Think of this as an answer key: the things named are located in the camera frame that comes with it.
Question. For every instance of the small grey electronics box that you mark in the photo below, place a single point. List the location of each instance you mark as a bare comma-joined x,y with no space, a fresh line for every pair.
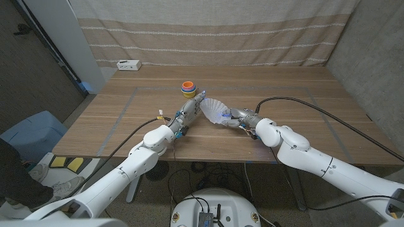
205,219

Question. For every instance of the blue plastic bin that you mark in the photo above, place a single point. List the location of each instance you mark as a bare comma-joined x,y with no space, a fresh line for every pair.
31,135

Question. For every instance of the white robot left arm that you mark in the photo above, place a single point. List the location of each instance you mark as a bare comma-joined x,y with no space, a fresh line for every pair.
126,173

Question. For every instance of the grey table leg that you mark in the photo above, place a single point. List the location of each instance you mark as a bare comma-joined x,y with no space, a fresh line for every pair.
296,189

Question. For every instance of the round black floor fan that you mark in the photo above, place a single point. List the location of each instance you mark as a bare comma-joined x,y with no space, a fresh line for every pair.
158,171

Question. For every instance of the person in dark trousers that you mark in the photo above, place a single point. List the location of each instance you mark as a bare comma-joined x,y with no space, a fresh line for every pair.
15,183

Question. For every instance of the white robot torso base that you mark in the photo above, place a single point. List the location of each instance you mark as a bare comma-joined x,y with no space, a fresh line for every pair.
227,205

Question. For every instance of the stacked colourful plastic cups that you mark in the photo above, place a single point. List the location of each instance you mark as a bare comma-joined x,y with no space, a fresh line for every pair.
188,89

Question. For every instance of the white paper coffee filter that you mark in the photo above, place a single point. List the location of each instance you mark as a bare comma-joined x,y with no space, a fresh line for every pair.
214,108

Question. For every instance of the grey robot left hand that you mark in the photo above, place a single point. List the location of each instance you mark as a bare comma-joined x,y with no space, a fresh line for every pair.
189,112

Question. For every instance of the white door frame panel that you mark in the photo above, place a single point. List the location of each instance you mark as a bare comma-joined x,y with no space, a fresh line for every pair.
75,41

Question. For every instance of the white power outlet box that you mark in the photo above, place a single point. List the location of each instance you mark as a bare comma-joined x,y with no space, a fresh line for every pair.
128,65

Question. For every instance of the white robot chest edge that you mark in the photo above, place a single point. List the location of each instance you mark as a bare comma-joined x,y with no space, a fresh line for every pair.
63,223

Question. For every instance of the beige striped fabric backdrop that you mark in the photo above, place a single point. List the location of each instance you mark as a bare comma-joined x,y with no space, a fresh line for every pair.
214,38

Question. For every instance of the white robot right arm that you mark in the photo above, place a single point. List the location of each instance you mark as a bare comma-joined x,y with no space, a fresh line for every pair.
322,164

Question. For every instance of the white table leg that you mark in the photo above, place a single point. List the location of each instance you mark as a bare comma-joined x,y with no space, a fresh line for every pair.
133,189

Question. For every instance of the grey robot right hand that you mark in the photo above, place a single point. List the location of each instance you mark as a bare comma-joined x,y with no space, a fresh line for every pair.
246,116

